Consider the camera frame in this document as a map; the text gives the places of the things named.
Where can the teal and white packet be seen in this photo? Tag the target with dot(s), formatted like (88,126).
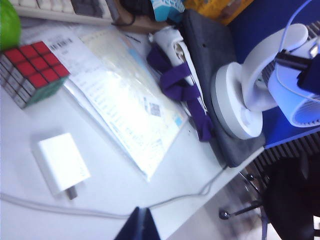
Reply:
(166,10)

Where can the small green toy apple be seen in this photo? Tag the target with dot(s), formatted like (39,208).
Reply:
(8,22)

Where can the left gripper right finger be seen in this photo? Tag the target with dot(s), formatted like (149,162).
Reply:
(151,230)

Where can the white and grey keyboard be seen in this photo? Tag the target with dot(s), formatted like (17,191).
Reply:
(62,10)

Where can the black office chair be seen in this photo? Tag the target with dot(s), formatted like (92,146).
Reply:
(292,200)

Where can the yellow package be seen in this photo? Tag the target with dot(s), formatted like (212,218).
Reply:
(212,10)

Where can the rubik's cube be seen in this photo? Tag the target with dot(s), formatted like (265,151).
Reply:
(35,67)

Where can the grey felt bag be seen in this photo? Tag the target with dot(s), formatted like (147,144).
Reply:
(212,42)

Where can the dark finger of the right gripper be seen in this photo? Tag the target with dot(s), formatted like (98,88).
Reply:
(311,77)
(292,60)

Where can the white desk fan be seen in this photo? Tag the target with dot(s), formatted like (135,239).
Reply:
(230,100)

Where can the white charging plug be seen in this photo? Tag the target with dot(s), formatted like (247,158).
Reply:
(62,160)

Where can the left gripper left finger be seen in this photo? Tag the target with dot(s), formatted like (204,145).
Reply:
(130,227)

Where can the clear plastic document folder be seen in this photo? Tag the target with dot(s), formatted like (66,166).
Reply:
(120,100)

